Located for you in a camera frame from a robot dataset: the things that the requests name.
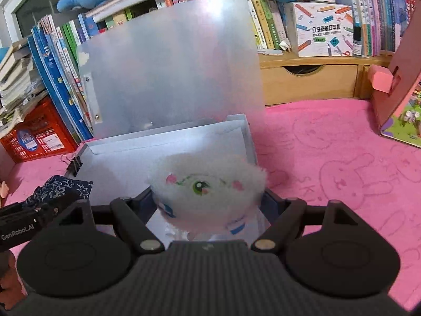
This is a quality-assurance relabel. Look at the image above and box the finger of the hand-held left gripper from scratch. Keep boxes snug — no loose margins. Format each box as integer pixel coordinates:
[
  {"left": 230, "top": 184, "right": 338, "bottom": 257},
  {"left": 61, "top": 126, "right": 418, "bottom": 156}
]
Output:
[{"left": 34, "top": 195, "right": 89, "bottom": 219}]

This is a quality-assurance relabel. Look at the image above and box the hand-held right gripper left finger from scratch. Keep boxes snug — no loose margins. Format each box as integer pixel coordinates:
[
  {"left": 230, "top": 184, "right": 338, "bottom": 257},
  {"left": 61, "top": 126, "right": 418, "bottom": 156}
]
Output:
[{"left": 57, "top": 187, "right": 165, "bottom": 254}]

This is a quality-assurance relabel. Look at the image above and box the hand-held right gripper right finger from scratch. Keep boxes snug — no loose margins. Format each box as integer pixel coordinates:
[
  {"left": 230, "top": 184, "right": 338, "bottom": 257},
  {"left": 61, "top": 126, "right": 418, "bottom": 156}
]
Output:
[{"left": 252, "top": 187, "right": 359, "bottom": 254}]

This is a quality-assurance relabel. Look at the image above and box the white fluffy plush toy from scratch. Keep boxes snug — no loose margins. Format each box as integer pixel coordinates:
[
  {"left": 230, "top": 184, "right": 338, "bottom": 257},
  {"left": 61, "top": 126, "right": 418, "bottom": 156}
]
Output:
[{"left": 146, "top": 153, "right": 268, "bottom": 241}]

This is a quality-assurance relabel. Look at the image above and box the grey file box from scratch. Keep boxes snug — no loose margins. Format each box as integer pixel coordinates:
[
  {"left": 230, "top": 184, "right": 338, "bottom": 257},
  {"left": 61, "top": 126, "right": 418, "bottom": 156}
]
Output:
[{"left": 66, "top": 0, "right": 266, "bottom": 238}]

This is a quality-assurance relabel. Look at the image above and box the black binder clip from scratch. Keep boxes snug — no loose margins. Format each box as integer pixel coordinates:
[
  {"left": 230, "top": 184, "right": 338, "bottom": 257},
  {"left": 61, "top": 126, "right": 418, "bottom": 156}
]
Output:
[{"left": 61, "top": 155, "right": 83, "bottom": 176}]

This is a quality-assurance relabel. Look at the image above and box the pink rabbit-print blanket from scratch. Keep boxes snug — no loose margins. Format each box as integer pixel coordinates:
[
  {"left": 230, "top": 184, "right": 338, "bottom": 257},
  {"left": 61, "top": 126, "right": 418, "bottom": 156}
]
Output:
[{"left": 0, "top": 99, "right": 421, "bottom": 313}]

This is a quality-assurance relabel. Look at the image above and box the red plastic crate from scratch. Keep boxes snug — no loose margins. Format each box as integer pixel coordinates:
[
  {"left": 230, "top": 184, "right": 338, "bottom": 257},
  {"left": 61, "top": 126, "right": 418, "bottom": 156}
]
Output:
[{"left": 0, "top": 97, "right": 79, "bottom": 163}]

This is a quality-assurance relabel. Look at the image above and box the wooden drawer organizer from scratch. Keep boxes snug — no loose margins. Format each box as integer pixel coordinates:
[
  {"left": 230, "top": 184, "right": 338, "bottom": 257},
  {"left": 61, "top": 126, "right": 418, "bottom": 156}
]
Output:
[{"left": 258, "top": 51, "right": 400, "bottom": 106}]

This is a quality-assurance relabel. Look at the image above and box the stack of worn books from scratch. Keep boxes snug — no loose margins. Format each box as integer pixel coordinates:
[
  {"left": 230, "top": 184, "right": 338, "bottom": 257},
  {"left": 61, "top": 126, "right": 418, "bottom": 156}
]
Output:
[{"left": 0, "top": 38, "right": 48, "bottom": 135}]

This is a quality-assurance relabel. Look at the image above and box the row of blue-spined books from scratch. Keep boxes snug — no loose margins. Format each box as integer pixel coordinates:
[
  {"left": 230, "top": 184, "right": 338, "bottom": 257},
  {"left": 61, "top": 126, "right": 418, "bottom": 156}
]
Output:
[{"left": 28, "top": 7, "right": 135, "bottom": 142}]

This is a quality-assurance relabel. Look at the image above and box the pink cardboard dollhouse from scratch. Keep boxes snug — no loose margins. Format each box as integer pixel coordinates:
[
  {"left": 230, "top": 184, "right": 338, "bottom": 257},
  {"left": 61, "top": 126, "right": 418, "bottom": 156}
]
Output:
[{"left": 368, "top": 7, "right": 421, "bottom": 148}]

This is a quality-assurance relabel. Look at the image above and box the row of colourful upright books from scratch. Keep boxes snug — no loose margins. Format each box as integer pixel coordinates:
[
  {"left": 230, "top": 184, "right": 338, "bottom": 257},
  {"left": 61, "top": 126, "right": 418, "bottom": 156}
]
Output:
[{"left": 204, "top": 0, "right": 292, "bottom": 53}]

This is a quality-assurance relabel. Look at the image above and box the pencil-print white box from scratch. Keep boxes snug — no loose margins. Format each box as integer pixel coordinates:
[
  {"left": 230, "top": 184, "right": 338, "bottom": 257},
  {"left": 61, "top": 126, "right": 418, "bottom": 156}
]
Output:
[{"left": 284, "top": 2, "right": 354, "bottom": 57}]

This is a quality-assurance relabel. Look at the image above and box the row of pastel-spined books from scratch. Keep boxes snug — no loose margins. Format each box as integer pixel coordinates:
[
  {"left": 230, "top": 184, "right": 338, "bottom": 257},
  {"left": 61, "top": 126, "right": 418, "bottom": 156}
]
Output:
[{"left": 344, "top": 0, "right": 418, "bottom": 56}]

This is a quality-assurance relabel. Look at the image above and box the white window frame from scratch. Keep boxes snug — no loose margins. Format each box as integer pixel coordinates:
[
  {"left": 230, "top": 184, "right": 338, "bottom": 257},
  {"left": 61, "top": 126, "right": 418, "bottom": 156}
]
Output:
[{"left": 0, "top": 0, "right": 79, "bottom": 48}]

